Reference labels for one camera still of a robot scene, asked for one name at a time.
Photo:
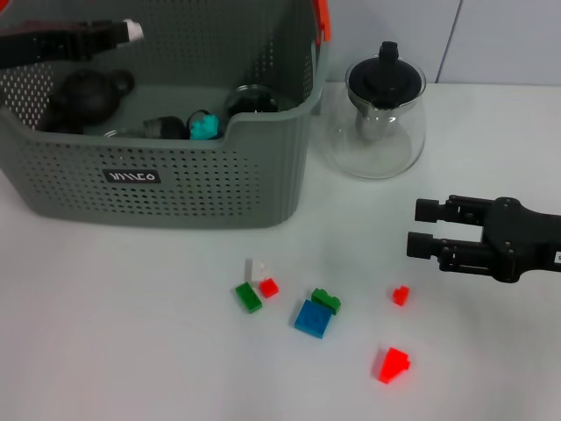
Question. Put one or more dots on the black clay teapot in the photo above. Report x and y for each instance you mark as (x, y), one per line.
(87, 94)

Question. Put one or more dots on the teal brick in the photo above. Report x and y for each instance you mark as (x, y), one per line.
(203, 128)

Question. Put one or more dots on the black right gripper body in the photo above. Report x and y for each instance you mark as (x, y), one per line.
(517, 239)

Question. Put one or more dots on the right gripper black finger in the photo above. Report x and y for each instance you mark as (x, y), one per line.
(451, 252)
(451, 211)

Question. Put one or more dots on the grey-green perforated storage bin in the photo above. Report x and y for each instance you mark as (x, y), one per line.
(175, 193)

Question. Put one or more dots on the white tall brick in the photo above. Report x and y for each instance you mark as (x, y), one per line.
(256, 268)

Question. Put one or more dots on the steel tea strainer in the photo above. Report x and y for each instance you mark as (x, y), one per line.
(372, 125)

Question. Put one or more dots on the clear glass teapot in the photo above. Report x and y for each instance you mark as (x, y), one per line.
(377, 158)

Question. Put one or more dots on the blue square brick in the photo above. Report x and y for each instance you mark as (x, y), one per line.
(312, 319)

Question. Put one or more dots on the white plate brick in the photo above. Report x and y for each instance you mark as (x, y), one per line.
(133, 30)

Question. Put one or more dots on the small red brick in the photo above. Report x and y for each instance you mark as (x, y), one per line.
(401, 295)
(268, 288)

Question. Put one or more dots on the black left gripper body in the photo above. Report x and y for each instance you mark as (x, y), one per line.
(22, 48)

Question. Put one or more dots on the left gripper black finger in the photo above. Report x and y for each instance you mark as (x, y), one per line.
(96, 30)
(79, 49)

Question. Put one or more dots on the black teapot lid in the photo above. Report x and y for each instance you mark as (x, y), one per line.
(385, 81)

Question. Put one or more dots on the red slope brick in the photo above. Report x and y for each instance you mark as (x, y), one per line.
(392, 366)

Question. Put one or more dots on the dark green studded brick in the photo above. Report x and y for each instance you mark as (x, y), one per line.
(326, 300)

